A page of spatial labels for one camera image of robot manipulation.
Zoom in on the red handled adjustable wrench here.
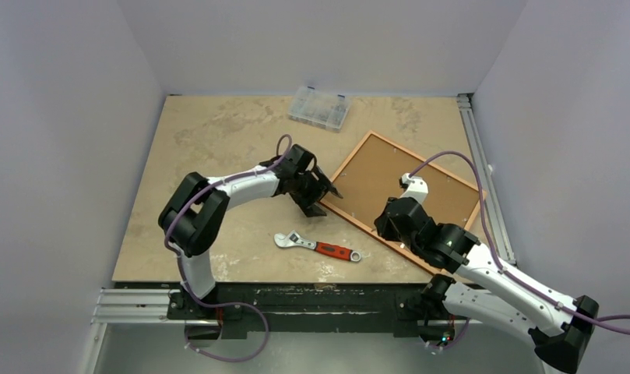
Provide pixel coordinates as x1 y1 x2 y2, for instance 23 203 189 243
273 231 363 263

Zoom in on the red wooden photo frame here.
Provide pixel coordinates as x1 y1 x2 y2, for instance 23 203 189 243
322 131 480 274

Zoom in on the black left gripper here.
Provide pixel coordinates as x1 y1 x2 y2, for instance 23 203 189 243
290 167 340 217

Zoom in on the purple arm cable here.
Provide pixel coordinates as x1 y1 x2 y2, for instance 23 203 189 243
163 134 294 363
407 150 630 353

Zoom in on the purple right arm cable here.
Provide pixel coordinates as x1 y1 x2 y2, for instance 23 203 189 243
407 150 630 353

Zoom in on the aluminium front rail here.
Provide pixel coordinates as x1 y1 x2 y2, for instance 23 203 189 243
93 284 473 327

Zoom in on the clear plastic organizer box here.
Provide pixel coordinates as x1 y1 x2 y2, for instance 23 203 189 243
287 86 352 132

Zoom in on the aluminium right side rail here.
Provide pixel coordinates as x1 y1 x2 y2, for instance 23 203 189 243
456 93 516 265

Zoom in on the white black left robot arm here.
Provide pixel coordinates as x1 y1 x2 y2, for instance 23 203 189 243
158 144 341 319

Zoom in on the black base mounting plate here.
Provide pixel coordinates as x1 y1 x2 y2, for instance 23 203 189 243
166 282 473 342

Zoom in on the aluminium rail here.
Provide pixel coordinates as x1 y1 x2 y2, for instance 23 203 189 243
93 284 473 327
456 93 516 265

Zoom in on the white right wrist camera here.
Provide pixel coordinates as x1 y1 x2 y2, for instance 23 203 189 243
399 173 429 205

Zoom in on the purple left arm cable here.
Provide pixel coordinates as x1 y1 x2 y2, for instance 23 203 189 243
163 134 294 363

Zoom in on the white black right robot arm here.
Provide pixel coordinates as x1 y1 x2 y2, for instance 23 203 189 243
375 197 599 373

